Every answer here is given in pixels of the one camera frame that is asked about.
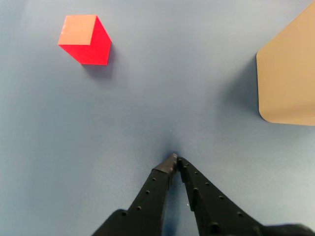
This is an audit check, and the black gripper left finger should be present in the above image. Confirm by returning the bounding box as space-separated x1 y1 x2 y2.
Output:
92 153 178 236

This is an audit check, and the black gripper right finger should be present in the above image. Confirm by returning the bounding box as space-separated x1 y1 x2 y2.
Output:
177 157 268 236

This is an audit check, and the red cube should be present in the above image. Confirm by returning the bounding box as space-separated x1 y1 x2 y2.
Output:
58 14 112 66

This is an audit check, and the beige plastic box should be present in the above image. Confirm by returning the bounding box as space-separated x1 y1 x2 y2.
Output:
255 2 315 126

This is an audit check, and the blue table mat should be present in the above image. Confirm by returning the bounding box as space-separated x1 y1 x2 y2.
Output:
0 0 315 236

